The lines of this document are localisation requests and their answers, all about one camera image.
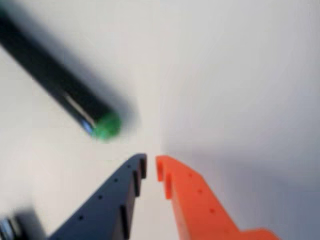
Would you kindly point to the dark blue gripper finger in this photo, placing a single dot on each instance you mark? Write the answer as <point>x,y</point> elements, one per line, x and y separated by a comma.
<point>110,200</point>

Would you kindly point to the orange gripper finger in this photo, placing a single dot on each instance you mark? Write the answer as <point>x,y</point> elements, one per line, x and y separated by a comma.
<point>195,200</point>

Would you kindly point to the black cylindrical battery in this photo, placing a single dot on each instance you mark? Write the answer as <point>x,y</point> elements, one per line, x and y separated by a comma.
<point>27,225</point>

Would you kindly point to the black marker green cap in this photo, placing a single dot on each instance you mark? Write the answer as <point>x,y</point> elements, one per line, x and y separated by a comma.
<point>50,65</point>

